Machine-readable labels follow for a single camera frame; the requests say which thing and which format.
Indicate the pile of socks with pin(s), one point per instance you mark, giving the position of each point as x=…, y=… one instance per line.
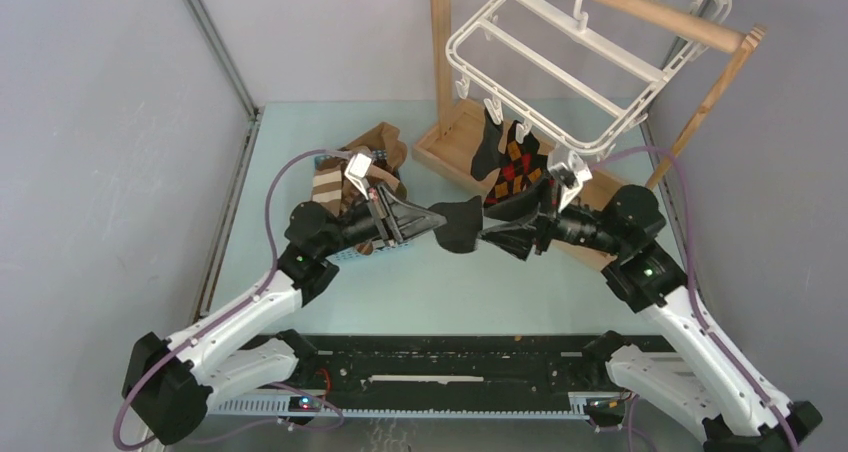
x=383, y=136

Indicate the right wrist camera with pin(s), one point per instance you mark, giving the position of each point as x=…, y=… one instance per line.
x=570, y=172

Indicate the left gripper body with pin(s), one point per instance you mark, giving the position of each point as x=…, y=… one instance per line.
x=380, y=216

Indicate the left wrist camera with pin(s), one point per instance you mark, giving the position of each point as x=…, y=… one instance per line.
x=356, y=172

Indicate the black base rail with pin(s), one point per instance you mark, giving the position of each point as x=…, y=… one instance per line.
x=541, y=376

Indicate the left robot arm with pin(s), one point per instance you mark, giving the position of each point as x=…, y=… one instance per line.
x=173, y=383

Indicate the wooden hanger stand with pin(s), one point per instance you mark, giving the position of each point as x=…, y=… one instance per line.
x=457, y=144

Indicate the black sock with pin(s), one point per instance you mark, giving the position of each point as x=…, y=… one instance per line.
x=463, y=224
x=487, y=157

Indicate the white plastic clip hanger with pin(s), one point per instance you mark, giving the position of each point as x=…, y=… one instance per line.
x=581, y=73

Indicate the light blue perforated basket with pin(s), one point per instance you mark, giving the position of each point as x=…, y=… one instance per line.
x=351, y=253

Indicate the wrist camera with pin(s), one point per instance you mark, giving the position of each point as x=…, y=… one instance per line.
x=356, y=172
x=570, y=172

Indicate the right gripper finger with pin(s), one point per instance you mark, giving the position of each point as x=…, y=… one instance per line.
x=537, y=198
x=515, y=241

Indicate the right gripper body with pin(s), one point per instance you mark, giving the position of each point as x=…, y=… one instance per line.
x=562, y=225

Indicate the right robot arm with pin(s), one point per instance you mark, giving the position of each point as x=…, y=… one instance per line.
x=727, y=404

